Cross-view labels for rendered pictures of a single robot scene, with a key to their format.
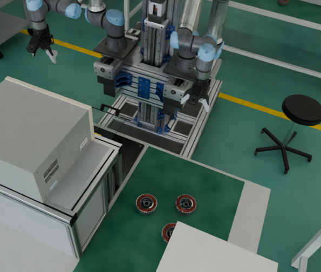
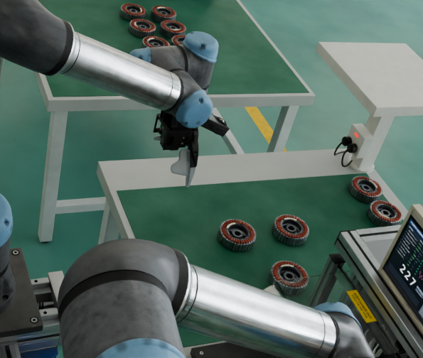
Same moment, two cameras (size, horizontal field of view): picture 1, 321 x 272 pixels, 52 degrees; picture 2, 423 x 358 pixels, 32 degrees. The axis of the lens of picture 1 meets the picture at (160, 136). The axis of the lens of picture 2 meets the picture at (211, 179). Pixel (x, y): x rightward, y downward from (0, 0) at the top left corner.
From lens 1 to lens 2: 2.41 m
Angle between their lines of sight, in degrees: 88
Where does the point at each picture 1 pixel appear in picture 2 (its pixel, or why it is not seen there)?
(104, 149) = (375, 246)
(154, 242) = (316, 247)
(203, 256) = (378, 82)
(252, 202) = (143, 174)
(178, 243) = (393, 99)
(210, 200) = (193, 217)
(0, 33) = not seen: outside the picture
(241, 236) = (208, 172)
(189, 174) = not seen: hidden behind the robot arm
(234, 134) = not seen: outside the picture
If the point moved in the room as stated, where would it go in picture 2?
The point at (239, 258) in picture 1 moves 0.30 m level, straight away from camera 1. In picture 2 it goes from (347, 62) to (255, 47)
